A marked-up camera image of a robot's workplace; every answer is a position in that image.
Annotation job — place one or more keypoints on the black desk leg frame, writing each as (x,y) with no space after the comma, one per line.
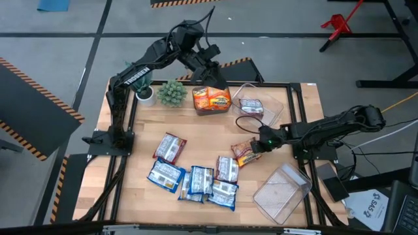
(385,84)

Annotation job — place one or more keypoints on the succulent in patterned pot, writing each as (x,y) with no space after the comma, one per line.
(171,93)

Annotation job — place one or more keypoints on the clear plastic bin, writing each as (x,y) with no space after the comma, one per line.
(281,196)
(271,98)

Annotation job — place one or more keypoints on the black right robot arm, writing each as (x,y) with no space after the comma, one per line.
(326,129)

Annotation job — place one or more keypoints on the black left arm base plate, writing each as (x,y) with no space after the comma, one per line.
(98,150)

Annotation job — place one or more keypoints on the orange Maruchan ramen packet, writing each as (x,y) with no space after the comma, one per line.
(220,99)
(200,99)

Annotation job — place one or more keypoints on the black laptop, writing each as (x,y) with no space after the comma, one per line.
(403,212)

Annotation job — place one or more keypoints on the white printed paper sheet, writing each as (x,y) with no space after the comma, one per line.
(365,209)

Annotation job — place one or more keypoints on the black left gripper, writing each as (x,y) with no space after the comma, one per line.
(207,67)

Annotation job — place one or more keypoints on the blue floor mat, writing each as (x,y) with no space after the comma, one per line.
(54,5)

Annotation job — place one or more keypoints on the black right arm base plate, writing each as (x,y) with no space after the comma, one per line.
(330,154)

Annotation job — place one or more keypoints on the snake plant in white pot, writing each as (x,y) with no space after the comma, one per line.
(146,94)

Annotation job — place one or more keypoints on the black hazard-striped floor mat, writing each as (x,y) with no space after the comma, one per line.
(70,182)
(26,107)
(183,3)

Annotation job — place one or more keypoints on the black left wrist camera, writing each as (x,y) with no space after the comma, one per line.
(211,51)

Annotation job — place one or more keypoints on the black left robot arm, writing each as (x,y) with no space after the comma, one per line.
(137,76)

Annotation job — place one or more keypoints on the black aluminium table frame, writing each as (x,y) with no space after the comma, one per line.
(287,84)

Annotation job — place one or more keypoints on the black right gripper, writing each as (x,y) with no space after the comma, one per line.
(271,138)

